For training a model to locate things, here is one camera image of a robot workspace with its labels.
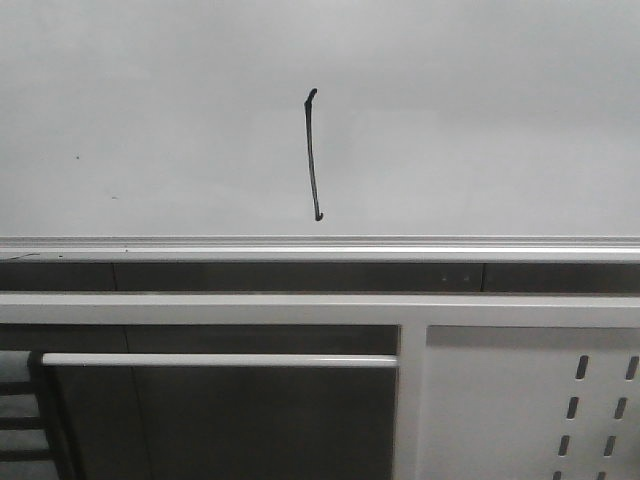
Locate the white metal pegboard stand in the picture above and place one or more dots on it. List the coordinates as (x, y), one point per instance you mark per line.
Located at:
(490, 387)

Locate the black slatted chair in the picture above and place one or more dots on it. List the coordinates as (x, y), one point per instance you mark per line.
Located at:
(34, 444)

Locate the white whiteboard with aluminium frame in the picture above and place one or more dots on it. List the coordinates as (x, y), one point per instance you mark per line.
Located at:
(320, 130)

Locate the white horizontal rail bar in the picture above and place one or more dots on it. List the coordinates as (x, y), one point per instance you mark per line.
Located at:
(219, 360)

